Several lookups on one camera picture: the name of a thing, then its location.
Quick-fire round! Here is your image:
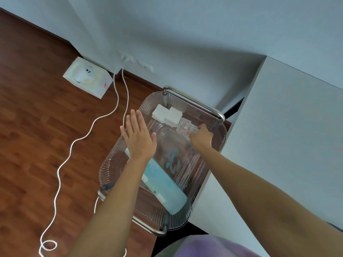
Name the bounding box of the person's right hand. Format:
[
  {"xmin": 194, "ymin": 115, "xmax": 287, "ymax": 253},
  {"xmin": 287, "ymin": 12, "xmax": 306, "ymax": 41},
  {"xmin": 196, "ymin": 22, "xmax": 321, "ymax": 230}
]
[{"xmin": 189, "ymin": 124, "xmax": 214, "ymax": 152}]

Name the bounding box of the person's left hand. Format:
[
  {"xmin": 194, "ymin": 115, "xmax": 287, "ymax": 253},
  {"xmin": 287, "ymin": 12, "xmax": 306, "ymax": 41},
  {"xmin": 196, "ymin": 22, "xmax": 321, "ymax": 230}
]
[{"xmin": 120, "ymin": 110, "xmax": 157, "ymax": 161}]

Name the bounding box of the small clear plastic box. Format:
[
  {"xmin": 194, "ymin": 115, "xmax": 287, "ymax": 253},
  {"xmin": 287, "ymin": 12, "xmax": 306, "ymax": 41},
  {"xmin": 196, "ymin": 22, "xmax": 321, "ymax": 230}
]
[{"xmin": 176, "ymin": 118, "xmax": 200, "ymax": 137}]

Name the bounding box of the person's left forearm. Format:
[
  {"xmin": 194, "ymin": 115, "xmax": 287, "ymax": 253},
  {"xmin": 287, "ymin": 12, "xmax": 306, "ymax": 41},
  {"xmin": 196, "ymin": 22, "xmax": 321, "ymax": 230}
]
[{"xmin": 67, "ymin": 155, "xmax": 151, "ymax": 257}]

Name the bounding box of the person's right forearm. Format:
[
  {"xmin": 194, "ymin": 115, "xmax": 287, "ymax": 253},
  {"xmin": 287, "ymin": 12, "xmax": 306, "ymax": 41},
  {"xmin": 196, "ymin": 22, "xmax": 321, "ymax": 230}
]
[{"xmin": 199, "ymin": 146, "xmax": 343, "ymax": 257}]

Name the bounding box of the clear ribbed tray cart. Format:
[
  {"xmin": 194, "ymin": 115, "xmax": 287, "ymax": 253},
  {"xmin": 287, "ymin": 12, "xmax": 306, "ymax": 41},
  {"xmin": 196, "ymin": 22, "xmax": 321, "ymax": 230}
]
[{"xmin": 98, "ymin": 86, "xmax": 228, "ymax": 236}]

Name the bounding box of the white cotton pad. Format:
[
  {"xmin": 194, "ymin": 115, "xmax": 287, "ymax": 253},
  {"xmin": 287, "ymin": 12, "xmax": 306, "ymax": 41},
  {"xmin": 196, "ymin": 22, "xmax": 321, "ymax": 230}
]
[
  {"xmin": 165, "ymin": 107, "xmax": 183, "ymax": 128},
  {"xmin": 152, "ymin": 104, "xmax": 170, "ymax": 123}
]

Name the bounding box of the light blue bottle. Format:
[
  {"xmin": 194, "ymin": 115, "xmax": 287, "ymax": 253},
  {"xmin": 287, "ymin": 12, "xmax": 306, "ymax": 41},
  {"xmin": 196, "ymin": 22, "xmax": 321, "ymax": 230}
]
[{"xmin": 124, "ymin": 148, "xmax": 187, "ymax": 215}]

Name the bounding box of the white cardboard box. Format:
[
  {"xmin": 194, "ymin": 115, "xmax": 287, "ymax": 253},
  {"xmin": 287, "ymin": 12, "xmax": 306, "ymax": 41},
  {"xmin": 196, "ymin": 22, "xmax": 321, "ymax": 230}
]
[{"xmin": 63, "ymin": 57, "xmax": 113, "ymax": 99}]

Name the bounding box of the white cabinet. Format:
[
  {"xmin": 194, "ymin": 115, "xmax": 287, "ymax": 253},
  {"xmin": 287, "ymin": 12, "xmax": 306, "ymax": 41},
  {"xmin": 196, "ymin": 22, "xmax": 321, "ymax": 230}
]
[{"xmin": 188, "ymin": 56, "xmax": 343, "ymax": 257}]

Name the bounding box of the purple clothing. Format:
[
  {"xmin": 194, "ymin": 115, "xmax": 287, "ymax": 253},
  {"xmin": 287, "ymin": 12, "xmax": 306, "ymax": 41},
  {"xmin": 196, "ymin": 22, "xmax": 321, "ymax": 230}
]
[{"xmin": 154, "ymin": 235, "xmax": 261, "ymax": 257}]

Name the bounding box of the thin white cable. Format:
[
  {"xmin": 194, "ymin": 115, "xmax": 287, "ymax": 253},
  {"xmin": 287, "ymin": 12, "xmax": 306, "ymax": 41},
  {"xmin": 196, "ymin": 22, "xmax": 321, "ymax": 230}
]
[{"xmin": 94, "ymin": 67, "xmax": 130, "ymax": 257}]

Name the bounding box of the white wall socket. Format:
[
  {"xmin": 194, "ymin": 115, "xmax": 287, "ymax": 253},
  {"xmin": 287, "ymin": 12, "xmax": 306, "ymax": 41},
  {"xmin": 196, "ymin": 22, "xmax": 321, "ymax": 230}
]
[{"xmin": 137, "ymin": 59, "xmax": 154, "ymax": 73}]

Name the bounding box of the long white cable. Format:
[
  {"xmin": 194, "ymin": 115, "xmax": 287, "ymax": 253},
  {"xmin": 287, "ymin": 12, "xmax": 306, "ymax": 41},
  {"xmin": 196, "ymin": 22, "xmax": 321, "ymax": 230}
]
[{"xmin": 38, "ymin": 73, "xmax": 120, "ymax": 257}]

